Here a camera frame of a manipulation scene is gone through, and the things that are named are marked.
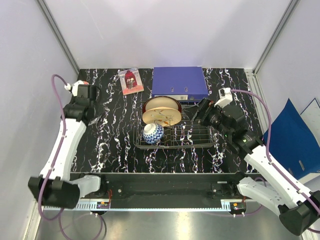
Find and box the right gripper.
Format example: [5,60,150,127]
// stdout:
[182,97,232,139]

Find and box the cream floral plate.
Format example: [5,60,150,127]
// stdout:
[142,107,182,127]

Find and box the blue white patterned bowl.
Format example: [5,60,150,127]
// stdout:
[142,123,164,145]

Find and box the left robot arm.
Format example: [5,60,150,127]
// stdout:
[28,81,108,209]

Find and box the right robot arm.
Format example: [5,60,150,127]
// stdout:
[187,98,320,236]

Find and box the red rimmed cream plate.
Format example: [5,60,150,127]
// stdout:
[142,96,182,113]

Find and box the red illustrated booklet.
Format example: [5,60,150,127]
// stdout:
[118,67,144,96]

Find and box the blue folder outside cell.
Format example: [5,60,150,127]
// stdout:
[263,99,320,182]

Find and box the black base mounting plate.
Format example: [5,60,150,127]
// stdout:
[85,172,245,211]

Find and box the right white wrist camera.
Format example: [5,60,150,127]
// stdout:
[214,87,233,109]

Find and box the black wire dish rack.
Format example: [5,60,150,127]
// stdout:
[133,101,215,149]

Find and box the blue ring binder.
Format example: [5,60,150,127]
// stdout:
[151,66,209,101]

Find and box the white cable duct rail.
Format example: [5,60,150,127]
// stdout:
[74,201,110,211]

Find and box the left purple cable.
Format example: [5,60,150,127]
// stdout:
[37,74,109,240]

